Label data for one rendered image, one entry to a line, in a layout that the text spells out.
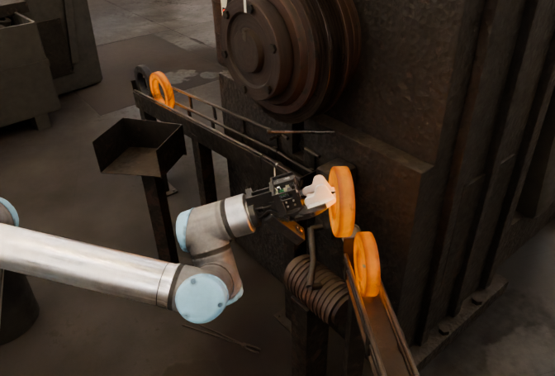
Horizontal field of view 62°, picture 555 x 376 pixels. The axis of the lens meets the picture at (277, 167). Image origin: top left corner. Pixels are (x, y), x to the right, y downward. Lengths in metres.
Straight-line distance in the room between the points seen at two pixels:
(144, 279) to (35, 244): 0.23
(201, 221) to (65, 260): 0.28
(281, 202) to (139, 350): 1.14
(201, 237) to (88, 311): 1.21
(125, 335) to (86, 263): 1.09
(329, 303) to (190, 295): 0.55
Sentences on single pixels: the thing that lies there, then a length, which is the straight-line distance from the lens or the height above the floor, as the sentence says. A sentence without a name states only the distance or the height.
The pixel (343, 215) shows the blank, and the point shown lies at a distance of 0.97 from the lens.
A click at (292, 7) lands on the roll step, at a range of 1.23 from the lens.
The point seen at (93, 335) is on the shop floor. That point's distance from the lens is 2.08.
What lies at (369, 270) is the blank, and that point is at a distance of 1.11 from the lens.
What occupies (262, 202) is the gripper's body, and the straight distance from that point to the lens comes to 1.00.
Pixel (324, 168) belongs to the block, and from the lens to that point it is 1.35.
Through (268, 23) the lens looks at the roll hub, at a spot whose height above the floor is 1.21.
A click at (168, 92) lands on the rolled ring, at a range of 2.17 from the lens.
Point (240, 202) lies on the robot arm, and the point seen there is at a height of 0.93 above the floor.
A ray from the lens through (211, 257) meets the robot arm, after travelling 1.03.
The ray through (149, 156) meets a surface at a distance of 1.89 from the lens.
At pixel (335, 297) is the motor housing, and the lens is 1.35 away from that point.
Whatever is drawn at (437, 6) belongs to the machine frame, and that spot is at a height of 1.27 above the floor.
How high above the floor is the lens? 1.53
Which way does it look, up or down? 33 degrees down
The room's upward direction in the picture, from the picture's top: 2 degrees counter-clockwise
